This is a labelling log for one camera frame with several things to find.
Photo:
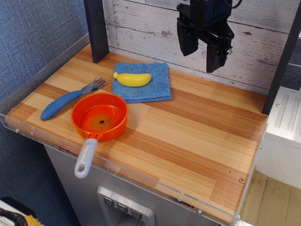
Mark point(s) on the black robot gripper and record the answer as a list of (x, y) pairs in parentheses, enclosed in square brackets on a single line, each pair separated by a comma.
[(206, 20)]

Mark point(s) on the yellow toy banana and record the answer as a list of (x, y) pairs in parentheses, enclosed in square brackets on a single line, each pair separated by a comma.
[(132, 80)]

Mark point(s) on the blue folded rag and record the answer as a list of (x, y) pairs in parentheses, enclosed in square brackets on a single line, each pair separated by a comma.
[(158, 89)]

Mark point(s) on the clear acrylic table guard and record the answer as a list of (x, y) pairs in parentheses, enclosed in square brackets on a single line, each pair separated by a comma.
[(40, 176)]

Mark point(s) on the white grooved side unit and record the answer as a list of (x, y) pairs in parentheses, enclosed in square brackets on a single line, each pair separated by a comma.
[(279, 156)]

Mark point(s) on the grey toy fridge cabinet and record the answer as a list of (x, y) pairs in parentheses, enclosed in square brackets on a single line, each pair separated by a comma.
[(82, 194)]

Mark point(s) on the silver dispenser panel with buttons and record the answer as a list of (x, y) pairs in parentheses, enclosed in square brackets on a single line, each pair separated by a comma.
[(119, 210)]

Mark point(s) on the dark right vertical post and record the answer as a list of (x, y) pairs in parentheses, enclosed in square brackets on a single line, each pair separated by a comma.
[(284, 60)]

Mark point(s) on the dark vertical post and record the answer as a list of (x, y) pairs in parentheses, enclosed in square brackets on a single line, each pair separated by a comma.
[(97, 29), (284, 60)]

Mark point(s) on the dark left vertical post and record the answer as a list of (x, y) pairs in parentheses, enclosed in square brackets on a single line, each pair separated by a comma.
[(97, 29)]

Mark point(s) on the blue handled metal fork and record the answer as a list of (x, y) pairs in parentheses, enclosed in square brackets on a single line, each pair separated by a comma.
[(54, 107)]

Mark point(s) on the orange toy pan grey handle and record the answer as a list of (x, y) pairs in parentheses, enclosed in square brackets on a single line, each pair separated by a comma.
[(98, 118)]

